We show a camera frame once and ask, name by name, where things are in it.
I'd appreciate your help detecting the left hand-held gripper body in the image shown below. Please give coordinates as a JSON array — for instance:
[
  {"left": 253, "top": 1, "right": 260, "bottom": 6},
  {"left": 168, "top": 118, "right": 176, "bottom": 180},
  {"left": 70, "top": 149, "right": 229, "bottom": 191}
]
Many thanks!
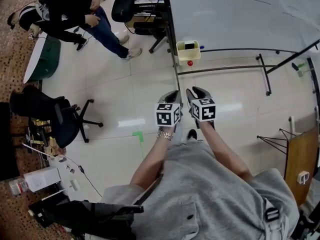
[{"left": 154, "top": 90, "right": 184, "bottom": 133}]

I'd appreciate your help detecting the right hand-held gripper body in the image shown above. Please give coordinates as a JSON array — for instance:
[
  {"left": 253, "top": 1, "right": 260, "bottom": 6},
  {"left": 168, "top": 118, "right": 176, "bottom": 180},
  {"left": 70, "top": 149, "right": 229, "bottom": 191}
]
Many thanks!
[{"left": 187, "top": 95, "right": 217, "bottom": 130}]

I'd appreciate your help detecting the cream whiteboard box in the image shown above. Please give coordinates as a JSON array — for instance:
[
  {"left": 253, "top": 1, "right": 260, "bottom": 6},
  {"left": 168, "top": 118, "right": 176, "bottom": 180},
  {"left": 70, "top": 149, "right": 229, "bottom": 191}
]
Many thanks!
[{"left": 175, "top": 40, "right": 202, "bottom": 67}]

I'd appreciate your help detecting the person's left forearm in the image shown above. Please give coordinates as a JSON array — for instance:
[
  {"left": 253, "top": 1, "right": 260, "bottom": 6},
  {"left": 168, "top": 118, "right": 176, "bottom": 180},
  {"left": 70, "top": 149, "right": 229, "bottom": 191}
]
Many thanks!
[{"left": 130, "top": 130, "right": 176, "bottom": 190}]

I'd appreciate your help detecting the person's right forearm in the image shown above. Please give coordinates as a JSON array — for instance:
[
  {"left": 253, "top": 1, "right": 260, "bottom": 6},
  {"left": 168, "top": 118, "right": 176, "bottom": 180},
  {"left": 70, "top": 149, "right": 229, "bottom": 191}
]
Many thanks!
[{"left": 199, "top": 120, "right": 253, "bottom": 183}]

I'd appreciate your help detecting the white whiteboard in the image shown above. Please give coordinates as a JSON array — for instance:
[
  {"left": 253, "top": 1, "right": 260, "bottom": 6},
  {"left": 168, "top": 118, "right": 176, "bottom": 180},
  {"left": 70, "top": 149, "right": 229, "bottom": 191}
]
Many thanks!
[{"left": 165, "top": 0, "right": 320, "bottom": 54}]

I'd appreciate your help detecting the white cardboard box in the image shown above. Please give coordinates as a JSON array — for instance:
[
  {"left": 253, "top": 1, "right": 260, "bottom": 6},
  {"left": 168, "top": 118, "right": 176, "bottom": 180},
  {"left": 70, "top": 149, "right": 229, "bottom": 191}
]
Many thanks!
[{"left": 23, "top": 166, "right": 62, "bottom": 193}]

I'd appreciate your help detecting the person's black shoe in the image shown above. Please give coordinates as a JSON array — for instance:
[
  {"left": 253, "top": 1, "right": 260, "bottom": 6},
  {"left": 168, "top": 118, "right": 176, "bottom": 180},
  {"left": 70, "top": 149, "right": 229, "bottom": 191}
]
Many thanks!
[{"left": 186, "top": 128, "right": 198, "bottom": 142}]

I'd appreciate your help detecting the green floor tape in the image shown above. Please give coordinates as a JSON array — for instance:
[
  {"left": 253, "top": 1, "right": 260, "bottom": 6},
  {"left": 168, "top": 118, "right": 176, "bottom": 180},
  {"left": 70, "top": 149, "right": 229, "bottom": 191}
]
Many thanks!
[{"left": 132, "top": 130, "right": 145, "bottom": 143}]

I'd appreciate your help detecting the person's grey hoodie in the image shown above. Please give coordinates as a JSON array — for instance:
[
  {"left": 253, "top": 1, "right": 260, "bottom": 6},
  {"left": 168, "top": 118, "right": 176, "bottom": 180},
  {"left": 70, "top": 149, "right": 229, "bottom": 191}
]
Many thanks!
[{"left": 99, "top": 140, "right": 301, "bottom": 240}]

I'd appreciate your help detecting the black chair backrest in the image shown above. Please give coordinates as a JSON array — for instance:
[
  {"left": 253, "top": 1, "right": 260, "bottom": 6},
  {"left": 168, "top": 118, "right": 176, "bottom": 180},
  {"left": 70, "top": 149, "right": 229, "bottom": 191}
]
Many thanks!
[{"left": 111, "top": 0, "right": 136, "bottom": 24}]

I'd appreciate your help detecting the black office chair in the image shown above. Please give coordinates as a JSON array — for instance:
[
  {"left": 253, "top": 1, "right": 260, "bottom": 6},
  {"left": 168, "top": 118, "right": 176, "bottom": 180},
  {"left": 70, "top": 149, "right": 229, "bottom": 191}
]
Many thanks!
[{"left": 9, "top": 84, "right": 104, "bottom": 149}]

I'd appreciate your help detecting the brown wooden table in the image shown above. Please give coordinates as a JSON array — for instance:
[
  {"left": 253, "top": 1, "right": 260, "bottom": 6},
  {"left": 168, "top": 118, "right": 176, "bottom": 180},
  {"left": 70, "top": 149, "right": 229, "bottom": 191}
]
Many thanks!
[{"left": 284, "top": 127, "right": 320, "bottom": 207}]

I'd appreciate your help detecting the white power strip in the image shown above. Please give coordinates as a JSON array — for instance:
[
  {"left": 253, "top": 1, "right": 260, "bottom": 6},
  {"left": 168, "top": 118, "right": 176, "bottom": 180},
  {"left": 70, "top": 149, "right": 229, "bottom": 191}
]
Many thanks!
[{"left": 69, "top": 179, "right": 82, "bottom": 192}]

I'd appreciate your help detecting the white plastic clip holder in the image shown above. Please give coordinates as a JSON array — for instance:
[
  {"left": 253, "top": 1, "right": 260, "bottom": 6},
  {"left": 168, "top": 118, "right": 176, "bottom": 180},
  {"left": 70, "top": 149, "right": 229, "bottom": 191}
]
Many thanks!
[{"left": 296, "top": 170, "right": 311, "bottom": 185}]

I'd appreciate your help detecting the black bag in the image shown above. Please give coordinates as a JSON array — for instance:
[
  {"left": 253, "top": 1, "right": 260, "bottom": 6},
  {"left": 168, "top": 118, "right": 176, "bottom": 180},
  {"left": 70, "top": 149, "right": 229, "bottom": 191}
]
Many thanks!
[{"left": 28, "top": 199, "right": 145, "bottom": 240}]

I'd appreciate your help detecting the round white table green base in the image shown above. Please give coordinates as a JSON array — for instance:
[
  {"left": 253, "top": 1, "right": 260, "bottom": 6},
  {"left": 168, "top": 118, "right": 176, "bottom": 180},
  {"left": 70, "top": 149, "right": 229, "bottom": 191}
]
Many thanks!
[{"left": 23, "top": 31, "right": 62, "bottom": 84}]

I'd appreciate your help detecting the clear plastic water bottle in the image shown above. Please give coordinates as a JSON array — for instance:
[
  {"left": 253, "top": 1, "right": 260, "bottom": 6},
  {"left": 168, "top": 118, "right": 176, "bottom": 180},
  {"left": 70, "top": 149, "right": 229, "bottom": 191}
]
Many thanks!
[{"left": 8, "top": 177, "right": 29, "bottom": 196}]

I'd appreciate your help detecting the silver wrist bracelet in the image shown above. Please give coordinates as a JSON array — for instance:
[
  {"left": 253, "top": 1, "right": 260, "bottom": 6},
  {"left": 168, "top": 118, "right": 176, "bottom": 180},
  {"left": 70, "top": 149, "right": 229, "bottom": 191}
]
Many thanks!
[{"left": 156, "top": 130, "right": 174, "bottom": 142}]

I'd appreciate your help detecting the black whiteboard stand frame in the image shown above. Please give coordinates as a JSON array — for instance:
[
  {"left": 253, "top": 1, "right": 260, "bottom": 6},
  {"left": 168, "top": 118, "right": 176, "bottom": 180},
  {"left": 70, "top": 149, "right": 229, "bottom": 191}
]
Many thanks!
[{"left": 159, "top": 0, "right": 320, "bottom": 97}]

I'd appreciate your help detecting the black floor cable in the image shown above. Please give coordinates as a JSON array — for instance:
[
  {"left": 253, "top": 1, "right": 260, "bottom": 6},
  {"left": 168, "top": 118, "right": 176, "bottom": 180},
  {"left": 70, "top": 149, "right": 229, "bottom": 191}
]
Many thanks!
[{"left": 59, "top": 153, "right": 104, "bottom": 198}]

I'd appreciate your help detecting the black strap buckle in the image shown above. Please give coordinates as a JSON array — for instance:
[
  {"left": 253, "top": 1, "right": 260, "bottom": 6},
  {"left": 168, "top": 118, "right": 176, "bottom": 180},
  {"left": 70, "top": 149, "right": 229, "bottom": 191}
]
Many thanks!
[{"left": 264, "top": 207, "right": 281, "bottom": 223}]

